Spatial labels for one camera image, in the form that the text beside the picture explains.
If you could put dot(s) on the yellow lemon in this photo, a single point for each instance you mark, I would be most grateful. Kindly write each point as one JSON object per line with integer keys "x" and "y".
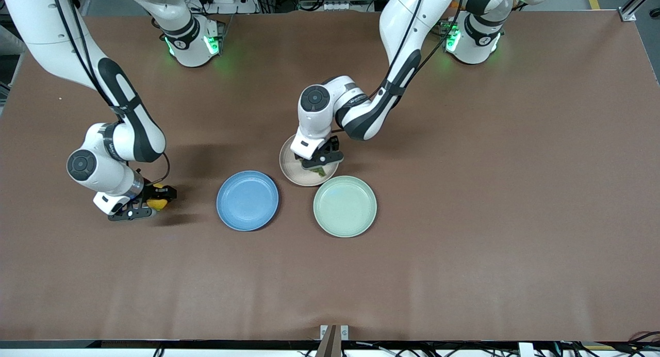
{"x": 157, "y": 205}

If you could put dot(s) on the green lettuce leaf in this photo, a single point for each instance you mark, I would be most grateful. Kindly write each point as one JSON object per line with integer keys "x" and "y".
{"x": 320, "y": 171}

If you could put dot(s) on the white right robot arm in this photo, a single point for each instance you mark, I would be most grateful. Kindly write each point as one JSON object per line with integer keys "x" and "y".
{"x": 41, "y": 27}

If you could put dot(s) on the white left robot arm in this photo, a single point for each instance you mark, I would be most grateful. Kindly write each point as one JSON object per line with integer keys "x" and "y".
{"x": 412, "y": 16}

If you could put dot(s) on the beige plate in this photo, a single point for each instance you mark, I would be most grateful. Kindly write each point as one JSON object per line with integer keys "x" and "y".
{"x": 304, "y": 178}

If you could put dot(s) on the pale green plate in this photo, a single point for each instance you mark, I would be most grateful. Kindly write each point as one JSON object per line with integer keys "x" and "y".
{"x": 344, "y": 206}

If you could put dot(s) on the blue plate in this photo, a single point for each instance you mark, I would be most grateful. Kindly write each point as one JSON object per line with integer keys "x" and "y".
{"x": 247, "y": 201}

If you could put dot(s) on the brown table cover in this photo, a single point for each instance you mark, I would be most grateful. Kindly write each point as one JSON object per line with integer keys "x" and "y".
{"x": 330, "y": 279}

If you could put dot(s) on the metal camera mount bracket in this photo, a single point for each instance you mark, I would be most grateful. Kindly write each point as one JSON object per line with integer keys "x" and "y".
{"x": 334, "y": 341}

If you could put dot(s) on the aluminium frame profile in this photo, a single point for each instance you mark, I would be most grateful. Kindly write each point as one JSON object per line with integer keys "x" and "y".
{"x": 626, "y": 14}

